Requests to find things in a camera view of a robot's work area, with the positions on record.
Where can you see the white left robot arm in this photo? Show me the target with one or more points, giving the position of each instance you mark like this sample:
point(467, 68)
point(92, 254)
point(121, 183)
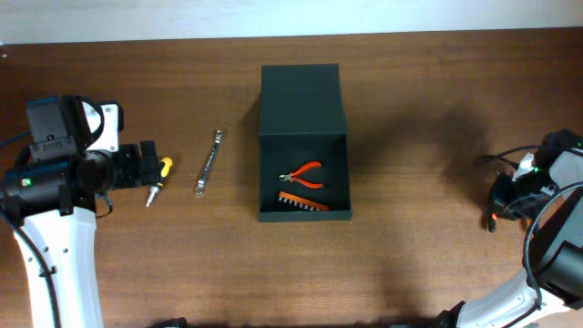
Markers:
point(51, 206)

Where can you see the silver ring wrench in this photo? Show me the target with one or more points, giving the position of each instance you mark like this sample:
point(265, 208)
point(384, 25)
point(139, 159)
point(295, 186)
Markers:
point(202, 181)

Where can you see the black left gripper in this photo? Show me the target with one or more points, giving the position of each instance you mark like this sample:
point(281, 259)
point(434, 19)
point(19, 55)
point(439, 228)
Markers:
point(148, 162)

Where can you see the yellow black stubby screwdriver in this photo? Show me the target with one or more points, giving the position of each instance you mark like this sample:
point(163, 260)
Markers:
point(164, 169)

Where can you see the black open box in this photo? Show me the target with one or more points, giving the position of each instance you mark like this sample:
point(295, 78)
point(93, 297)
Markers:
point(303, 142)

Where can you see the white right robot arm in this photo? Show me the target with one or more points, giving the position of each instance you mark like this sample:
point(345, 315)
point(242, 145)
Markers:
point(550, 279)

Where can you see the orange socket rail with sockets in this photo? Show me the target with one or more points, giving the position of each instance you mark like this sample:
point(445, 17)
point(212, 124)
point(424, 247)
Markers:
point(301, 203)

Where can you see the orange black long-nose pliers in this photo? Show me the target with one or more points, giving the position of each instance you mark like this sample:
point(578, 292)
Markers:
point(496, 216)

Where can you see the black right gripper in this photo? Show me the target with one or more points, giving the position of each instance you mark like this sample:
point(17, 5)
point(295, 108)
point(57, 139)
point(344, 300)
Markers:
point(502, 196)

